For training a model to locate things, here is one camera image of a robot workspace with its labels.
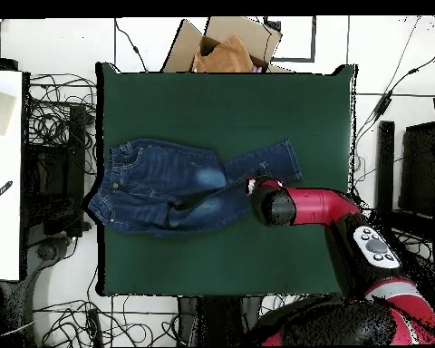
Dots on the small purple item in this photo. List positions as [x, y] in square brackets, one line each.
[256, 69]

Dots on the black metal stand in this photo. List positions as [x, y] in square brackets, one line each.
[76, 145]

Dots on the black box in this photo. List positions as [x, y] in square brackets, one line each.
[0, 64]

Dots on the brown cardboard box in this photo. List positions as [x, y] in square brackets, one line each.
[235, 27]

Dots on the white side table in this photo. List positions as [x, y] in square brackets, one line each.
[3, 217]

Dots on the dark green table cloth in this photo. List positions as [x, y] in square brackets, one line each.
[221, 108]

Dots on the blue denim jeans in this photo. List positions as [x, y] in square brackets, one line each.
[159, 174]

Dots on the grey chair base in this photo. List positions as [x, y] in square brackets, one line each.
[47, 252]

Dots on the black power strip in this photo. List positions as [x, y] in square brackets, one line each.
[94, 326]

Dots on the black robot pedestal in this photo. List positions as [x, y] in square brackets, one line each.
[217, 319]

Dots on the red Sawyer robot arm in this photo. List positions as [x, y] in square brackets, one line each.
[322, 206]

